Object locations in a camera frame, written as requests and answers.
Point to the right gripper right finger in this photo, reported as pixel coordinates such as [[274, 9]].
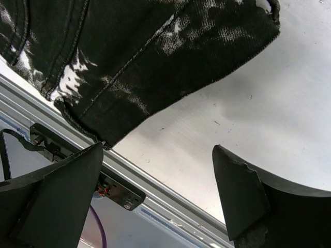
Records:
[[262, 209]]

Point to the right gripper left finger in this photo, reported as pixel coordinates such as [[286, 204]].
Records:
[[41, 220]]

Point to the black white tie-dye trousers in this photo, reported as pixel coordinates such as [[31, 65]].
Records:
[[107, 66]]

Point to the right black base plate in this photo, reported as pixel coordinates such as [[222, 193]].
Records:
[[78, 173]]

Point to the aluminium frame rail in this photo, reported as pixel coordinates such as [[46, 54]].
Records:
[[160, 218]]

